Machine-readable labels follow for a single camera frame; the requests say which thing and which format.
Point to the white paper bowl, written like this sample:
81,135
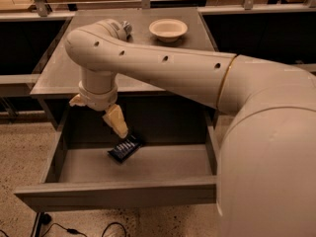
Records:
168,30

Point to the silver soda can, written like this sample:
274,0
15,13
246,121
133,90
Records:
127,27

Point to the open grey top drawer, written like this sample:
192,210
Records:
174,166

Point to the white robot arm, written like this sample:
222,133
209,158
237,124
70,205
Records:
266,174

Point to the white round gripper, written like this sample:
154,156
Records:
98,100

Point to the grey cabinet with counter top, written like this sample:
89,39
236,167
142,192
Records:
59,66

